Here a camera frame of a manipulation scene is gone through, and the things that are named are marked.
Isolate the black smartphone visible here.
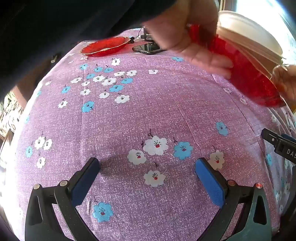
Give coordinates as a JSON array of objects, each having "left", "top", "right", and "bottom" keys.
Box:
[{"left": 132, "top": 43, "right": 167, "bottom": 55}]

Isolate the red glass plate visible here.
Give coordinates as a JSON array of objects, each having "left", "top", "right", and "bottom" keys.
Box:
[{"left": 80, "top": 36, "right": 131, "bottom": 57}]

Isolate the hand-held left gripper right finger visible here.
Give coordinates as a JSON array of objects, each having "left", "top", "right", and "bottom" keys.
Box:
[{"left": 195, "top": 158, "right": 272, "bottom": 241}]

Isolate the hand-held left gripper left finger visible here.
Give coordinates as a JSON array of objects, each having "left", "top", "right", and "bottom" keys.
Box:
[{"left": 25, "top": 157, "right": 101, "bottom": 241}]

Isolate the purple floral tablecloth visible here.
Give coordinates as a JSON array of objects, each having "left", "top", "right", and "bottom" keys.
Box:
[{"left": 9, "top": 29, "right": 292, "bottom": 241}]

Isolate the black electronic device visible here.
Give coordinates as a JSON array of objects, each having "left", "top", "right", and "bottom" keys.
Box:
[{"left": 142, "top": 32, "right": 156, "bottom": 45}]

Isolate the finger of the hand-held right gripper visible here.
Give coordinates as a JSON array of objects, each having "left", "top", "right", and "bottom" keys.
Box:
[
  {"left": 261, "top": 128, "right": 281, "bottom": 148},
  {"left": 281, "top": 133, "right": 296, "bottom": 143}
]

